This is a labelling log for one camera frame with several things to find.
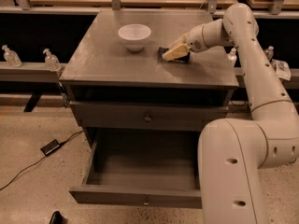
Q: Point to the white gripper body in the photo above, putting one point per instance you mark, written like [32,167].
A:
[194,40]

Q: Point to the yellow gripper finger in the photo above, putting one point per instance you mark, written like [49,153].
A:
[177,52]
[181,41]

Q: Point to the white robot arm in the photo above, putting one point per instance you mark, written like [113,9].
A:
[231,151]

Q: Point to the grey wooden drawer cabinet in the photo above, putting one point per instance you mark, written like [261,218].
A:
[103,70]

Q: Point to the closed grey top drawer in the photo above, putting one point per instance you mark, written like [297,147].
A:
[146,116]

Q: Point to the open grey middle drawer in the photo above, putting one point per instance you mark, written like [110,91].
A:
[142,168]

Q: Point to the clear pump bottle right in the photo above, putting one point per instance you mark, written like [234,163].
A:
[232,56]

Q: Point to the clear pump bottle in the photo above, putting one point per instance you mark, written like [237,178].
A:
[51,61]
[11,57]
[232,56]

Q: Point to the white ceramic bowl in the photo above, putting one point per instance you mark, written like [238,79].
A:
[134,36]

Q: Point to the clear plastic water bottle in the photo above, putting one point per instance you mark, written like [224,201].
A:
[269,52]

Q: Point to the crumpled white packet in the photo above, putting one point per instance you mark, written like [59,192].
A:
[282,69]

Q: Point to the black power adapter brick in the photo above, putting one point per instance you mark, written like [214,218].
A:
[50,147]

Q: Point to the clear pump bottle far left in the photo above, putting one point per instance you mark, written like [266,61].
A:
[11,57]

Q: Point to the black object floor bottom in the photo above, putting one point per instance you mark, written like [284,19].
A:
[56,218]

